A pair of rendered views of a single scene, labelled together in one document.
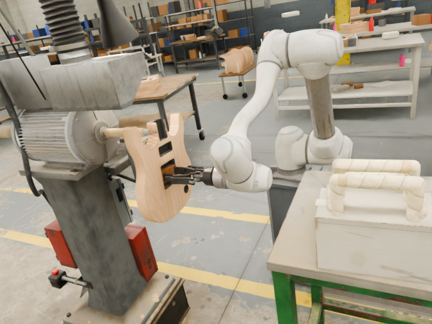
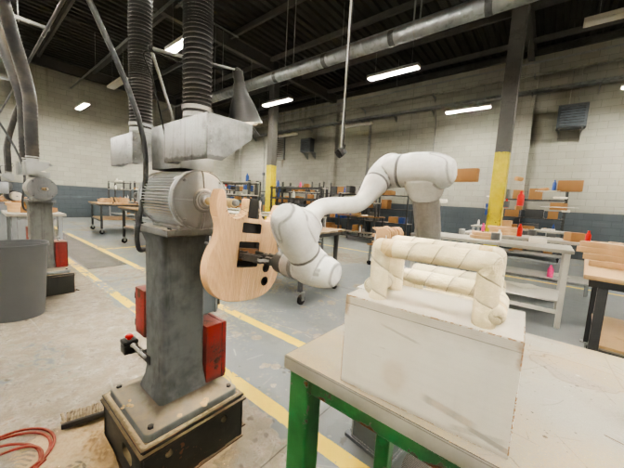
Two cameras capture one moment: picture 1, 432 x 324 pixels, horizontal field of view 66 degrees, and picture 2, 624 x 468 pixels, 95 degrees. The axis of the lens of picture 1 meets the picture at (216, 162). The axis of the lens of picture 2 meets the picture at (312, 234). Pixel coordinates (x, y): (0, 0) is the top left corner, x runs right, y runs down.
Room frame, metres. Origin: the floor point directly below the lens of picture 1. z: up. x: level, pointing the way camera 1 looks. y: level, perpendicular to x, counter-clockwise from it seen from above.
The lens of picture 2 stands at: (0.16, -0.24, 1.27)
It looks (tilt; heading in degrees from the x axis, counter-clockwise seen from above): 6 degrees down; 10
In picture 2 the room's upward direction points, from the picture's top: 3 degrees clockwise
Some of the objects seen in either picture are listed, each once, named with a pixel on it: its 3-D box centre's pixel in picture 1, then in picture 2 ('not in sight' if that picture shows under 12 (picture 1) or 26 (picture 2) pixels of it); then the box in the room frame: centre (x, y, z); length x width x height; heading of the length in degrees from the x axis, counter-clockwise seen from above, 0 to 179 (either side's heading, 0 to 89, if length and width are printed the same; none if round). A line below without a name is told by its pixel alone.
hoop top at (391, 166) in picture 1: (374, 165); (442, 249); (0.72, -0.39, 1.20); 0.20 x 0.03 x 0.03; 64
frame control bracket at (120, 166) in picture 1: (125, 162); not in sight; (1.48, 0.43, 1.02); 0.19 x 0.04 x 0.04; 151
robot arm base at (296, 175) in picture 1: (288, 168); not in sight; (1.67, -0.40, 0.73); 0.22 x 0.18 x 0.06; 54
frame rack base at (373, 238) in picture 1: (371, 232); (427, 347); (0.69, -0.37, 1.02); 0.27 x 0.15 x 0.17; 65
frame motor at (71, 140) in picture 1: (68, 132); (183, 199); (1.37, 0.59, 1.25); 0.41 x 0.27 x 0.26; 61
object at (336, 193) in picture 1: (336, 197); (379, 272); (0.69, -0.28, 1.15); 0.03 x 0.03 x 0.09
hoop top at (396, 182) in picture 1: (375, 182); (430, 253); (0.65, -0.35, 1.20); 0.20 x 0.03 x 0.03; 64
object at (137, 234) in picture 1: (128, 247); (204, 338); (1.54, 0.57, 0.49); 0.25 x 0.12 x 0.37; 61
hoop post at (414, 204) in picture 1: (415, 201); (487, 293); (0.61, -0.43, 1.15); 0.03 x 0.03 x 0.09
